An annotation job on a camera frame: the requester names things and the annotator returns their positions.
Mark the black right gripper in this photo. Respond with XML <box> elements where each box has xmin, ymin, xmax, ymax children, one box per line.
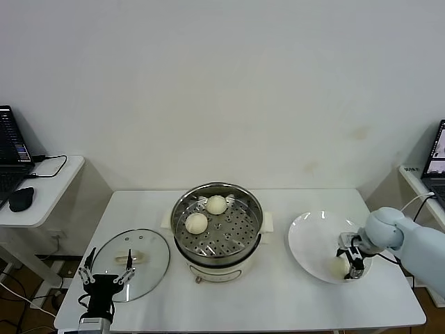
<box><xmin>334</xmin><ymin>243</ymin><xmax>368</xmax><ymax>280</ymax></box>

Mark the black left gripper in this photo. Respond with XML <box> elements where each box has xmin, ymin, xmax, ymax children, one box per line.
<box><xmin>79</xmin><ymin>246</ymin><xmax>136</xmax><ymax>314</ymax></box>

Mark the white steamed baozi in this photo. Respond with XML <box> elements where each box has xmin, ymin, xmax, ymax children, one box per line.
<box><xmin>328</xmin><ymin>257</ymin><xmax>348</xmax><ymax>279</ymax></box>
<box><xmin>206</xmin><ymin>194</ymin><xmax>229</xmax><ymax>216</ymax></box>
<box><xmin>184</xmin><ymin>212</ymin><xmax>209</xmax><ymax>234</ymax></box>

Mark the glass lid with cream handle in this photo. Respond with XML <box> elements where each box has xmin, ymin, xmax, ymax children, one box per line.
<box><xmin>90</xmin><ymin>228</ymin><xmax>172</xmax><ymax>303</ymax></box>

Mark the black computer mouse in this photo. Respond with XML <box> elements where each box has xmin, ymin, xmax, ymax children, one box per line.
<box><xmin>8</xmin><ymin>186</ymin><xmax>35</xmax><ymax>212</ymax></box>

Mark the stainless steel steamer basket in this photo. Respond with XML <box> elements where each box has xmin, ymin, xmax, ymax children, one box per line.
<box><xmin>160</xmin><ymin>180</ymin><xmax>275</xmax><ymax>257</ymax></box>

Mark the white round plate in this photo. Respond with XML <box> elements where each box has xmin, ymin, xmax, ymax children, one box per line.
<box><xmin>287</xmin><ymin>210</ymin><xmax>373</xmax><ymax>285</ymax></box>

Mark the white side table with mouse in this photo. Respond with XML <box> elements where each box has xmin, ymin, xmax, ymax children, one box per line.
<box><xmin>0</xmin><ymin>155</ymin><xmax>86</xmax><ymax>292</ymax></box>

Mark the white side table with label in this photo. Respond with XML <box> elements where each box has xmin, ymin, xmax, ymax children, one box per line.
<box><xmin>398</xmin><ymin>164</ymin><xmax>445</xmax><ymax>309</ymax></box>

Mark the cream electric cooker base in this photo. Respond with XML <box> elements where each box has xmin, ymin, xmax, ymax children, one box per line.
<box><xmin>172</xmin><ymin>222</ymin><xmax>271</xmax><ymax>285</ymax></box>

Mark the grey laptop with image windows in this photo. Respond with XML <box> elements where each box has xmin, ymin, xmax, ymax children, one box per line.
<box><xmin>419</xmin><ymin>120</ymin><xmax>445</xmax><ymax>209</ymax></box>

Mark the black laptop with dark screen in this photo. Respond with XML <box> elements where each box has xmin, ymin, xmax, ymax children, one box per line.
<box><xmin>0</xmin><ymin>105</ymin><xmax>36</xmax><ymax>212</ymax></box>

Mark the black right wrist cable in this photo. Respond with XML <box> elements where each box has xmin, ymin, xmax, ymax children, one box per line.
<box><xmin>373</xmin><ymin>252</ymin><xmax>399</xmax><ymax>264</ymax></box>

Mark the white cable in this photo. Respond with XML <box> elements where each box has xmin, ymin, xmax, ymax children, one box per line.
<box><xmin>399</xmin><ymin>193</ymin><xmax>434</xmax><ymax>212</ymax></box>

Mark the black laptop cable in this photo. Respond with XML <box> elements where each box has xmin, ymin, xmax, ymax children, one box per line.
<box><xmin>26</xmin><ymin>154</ymin><xmax>69</xmax><ymax>181</ymax></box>

